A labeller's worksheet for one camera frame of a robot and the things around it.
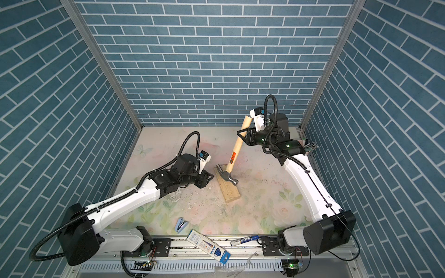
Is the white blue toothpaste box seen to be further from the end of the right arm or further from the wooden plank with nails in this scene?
the end of the right arm

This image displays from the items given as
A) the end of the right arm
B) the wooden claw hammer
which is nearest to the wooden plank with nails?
the wooden claw hammer

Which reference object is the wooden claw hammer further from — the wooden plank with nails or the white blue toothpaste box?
the white blue toothpaste box

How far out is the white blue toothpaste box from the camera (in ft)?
2.36

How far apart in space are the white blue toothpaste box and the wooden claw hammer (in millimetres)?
280

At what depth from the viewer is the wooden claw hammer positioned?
0.70 meters

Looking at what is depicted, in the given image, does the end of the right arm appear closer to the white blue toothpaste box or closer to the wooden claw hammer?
the wooden claw hammer
